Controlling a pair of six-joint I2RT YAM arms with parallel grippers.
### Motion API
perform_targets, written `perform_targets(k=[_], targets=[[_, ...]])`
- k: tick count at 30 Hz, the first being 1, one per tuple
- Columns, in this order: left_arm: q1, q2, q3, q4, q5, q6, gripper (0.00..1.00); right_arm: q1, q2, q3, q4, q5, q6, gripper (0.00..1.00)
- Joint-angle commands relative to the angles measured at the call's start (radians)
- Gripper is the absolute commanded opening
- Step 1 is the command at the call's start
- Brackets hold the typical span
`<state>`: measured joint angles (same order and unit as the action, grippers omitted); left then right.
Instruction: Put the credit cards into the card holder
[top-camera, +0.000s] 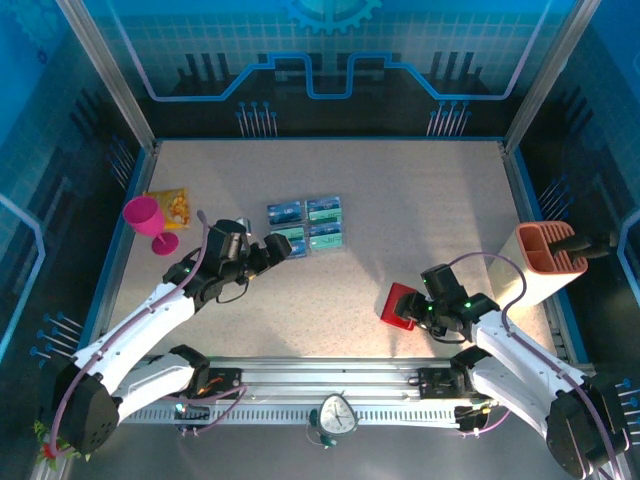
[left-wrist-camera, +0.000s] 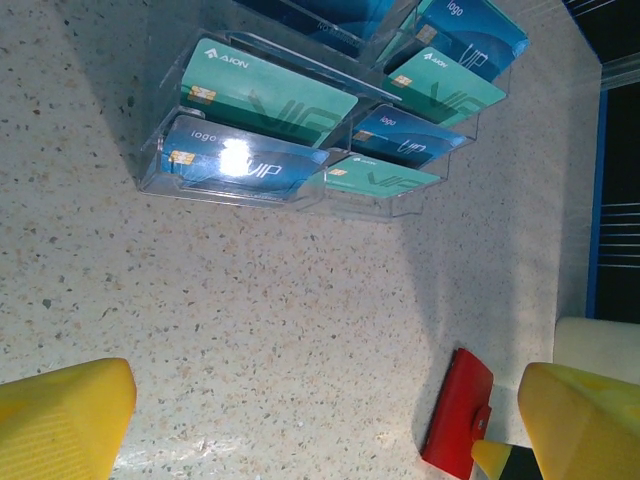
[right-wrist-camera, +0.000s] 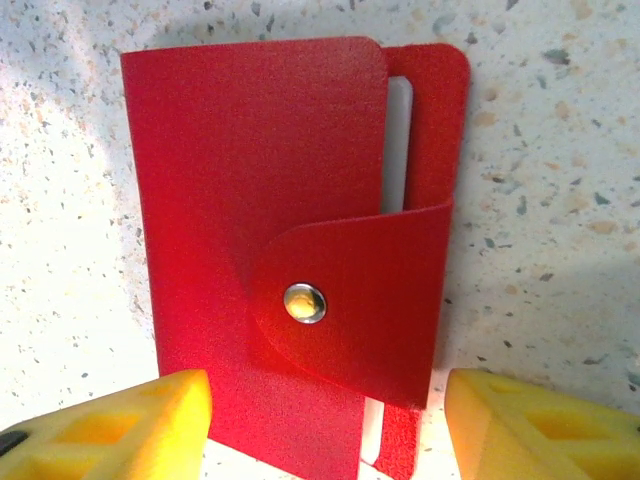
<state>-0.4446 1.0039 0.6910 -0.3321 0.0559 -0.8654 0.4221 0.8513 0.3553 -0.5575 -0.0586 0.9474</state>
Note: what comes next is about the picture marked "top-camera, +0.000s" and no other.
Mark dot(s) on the red card holder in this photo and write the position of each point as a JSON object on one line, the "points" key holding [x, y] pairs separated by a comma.
{"points": [[387, 310]]}

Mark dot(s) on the teal credit card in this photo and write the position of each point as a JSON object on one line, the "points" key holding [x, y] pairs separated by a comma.
{"points": [[327, 243], [325, 216]]}

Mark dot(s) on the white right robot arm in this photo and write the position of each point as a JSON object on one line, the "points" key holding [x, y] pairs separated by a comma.
{"points": [[510, 355]]}

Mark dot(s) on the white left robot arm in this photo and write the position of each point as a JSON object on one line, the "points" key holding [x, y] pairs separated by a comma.
{"points": [[145, 325]]}

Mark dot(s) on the blue wipes packet top left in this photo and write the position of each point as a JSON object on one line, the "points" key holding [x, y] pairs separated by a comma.
{"points": [[286, 213]]}

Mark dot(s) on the white and orange knife block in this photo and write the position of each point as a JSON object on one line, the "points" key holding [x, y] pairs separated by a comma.
{"points": [[525, 280]]}

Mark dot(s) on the yellow snack packet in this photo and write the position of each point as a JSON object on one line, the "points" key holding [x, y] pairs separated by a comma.
{"points": [[177, 205]]}

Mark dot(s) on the pink plastic goblet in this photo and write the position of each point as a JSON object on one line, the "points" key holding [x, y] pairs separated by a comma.
{"points": [[145, 215]]}

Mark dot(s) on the white triangular alarm clock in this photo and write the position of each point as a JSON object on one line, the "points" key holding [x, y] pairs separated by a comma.
{"points": [[337, 414]]}

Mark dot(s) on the artificial plant with red flowers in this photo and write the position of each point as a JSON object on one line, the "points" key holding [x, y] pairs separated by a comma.
{"points": [[47, 452]]}

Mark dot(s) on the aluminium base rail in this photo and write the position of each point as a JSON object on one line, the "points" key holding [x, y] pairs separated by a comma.
{"points": [[325, 375]]}

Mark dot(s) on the aluminium frame post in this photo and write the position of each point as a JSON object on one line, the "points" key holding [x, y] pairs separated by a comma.
{"points": [[110, 75], [550, 75]]}

